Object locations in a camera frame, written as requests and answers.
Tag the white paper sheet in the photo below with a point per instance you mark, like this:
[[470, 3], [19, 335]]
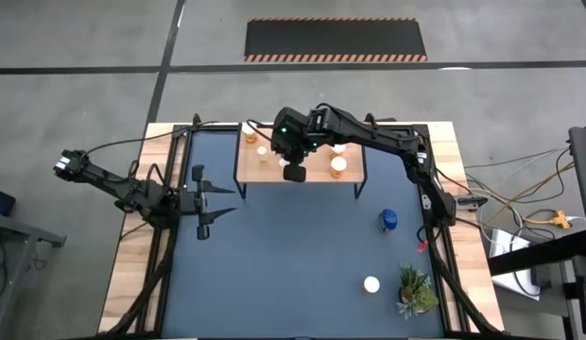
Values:
[[508, 283]]

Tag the black aluminium rig frame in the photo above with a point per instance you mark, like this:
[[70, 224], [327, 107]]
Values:
[[182, 130]]

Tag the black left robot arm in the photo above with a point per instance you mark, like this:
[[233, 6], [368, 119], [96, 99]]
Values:
[[123, 189]]

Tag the black hazard-striped floor mat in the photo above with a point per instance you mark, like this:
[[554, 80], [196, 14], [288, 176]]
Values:
[[335, 40]]

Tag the blue Tums bottle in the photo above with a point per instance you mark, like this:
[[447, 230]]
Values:
[[390, 219]]

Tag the small white-capped pill bottle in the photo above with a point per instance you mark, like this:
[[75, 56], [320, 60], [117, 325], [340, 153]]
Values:
[[262, 150]]

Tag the black device blue light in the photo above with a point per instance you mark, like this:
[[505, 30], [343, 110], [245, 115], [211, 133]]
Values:
[[0, 202]]

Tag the blue-grey table mat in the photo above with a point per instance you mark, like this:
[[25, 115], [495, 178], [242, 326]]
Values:
[[298, 283]]

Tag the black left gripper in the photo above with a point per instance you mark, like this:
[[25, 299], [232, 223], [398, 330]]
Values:
[[196, 208]]

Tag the wooden shelf black metal legs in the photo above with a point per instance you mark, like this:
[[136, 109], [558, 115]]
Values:
[[312, 172]]

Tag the dark grey monitor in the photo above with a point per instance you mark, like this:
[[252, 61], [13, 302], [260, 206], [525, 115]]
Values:
[[583, 179]]

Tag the yellow power splitter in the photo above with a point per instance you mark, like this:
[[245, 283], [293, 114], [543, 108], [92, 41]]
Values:
[[559, 219]]

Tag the red clip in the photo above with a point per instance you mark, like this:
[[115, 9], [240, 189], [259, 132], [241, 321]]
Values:
[[423, 246]]

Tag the potted succulent plant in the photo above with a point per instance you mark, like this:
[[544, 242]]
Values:
[[416, 295]]

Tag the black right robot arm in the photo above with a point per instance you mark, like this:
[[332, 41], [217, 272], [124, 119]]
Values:
[[383, 137]]

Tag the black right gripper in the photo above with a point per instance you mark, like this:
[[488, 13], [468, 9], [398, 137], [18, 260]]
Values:
[[295, 137]]

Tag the large orange pill bottle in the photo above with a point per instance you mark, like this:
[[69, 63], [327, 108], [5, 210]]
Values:
[[371, 284], [338, 164], [247, 130], [339, 148]]

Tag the small clear yellow pill bottle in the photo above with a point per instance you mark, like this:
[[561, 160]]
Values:
[[282, 163]]

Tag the grey metal desk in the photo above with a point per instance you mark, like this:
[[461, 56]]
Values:
[[19, 231]]

